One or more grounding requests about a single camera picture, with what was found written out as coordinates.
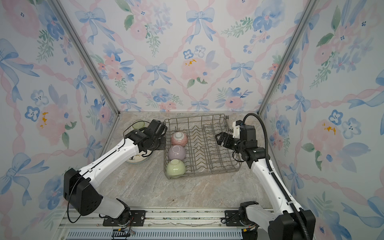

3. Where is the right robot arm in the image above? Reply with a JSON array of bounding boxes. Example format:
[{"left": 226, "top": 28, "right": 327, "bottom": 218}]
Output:
[{"left": 215, "top": 125, "right": 316, "bottom": 240}]

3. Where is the green glass tumbler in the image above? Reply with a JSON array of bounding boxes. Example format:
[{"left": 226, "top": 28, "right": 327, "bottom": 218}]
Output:
[{"left": 132, "top": 120, "right": 148, "bottom": 130}]

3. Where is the grey wire dish rack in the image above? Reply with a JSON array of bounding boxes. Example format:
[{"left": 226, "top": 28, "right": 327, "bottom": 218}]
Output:
[{"left": 164, "top": 114, "right": 242, "bottom": 180}]

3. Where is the aluminium right corner post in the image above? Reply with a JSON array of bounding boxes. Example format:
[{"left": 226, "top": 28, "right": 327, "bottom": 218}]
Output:
[{"left": 257, "top": 0, "right": 318, "bottom": 115}]

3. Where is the black corrugated cable hose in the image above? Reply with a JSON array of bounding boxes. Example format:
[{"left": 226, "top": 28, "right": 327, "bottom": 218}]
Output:
[{"left": 242, "top": 112, "right": 311, "bottom": 240}]

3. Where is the aluminium corner post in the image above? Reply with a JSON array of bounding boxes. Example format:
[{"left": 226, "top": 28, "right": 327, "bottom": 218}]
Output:
[
  {"left": 257, "top": 0, "right": 318, "bottom": 115},
  {"left": 48, "top": 0, "right": 120, "bottom": 116}
]

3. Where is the pink patterned bowl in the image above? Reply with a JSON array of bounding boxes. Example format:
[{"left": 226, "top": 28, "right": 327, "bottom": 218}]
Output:
[{"left": 171, "top": 132, "right": 188, "bottom": 147}]

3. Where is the cream flamingo plate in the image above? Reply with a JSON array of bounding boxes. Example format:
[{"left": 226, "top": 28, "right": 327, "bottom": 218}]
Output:
[{"left": 126, "top": 150, "right": 152, "bottom": 164}]

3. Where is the aluminium left corner post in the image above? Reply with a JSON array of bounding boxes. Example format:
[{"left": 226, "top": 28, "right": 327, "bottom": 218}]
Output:
[{"left": 48, "top": 0, "right": 120, "bottom": 116}]

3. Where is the green ceramic bowl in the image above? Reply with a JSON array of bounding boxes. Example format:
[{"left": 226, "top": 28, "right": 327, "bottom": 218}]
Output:
[{"left": 166, "top": 159, "right": 186, "bottom": 177}]

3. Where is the lilac ceramic bowl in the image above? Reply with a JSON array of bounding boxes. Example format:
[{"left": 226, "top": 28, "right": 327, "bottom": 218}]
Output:
[{"left": 168, "top": 145, "right": 187, "bottom": 161}]

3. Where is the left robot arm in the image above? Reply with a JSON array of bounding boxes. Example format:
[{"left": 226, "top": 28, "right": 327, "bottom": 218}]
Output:
[{"left": 63, "top": 120, "right": 167, "bottom": 223}]

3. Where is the thin black left cable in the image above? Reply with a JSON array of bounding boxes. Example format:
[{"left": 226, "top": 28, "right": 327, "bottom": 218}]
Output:
[{"left": 66, "top": 119, "right": 154, "bottom": 224}]

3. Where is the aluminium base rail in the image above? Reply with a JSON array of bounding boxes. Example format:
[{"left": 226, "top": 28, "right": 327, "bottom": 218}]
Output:
[{"left": 53, "top": 208, "right": 270, "bottom": 240}]

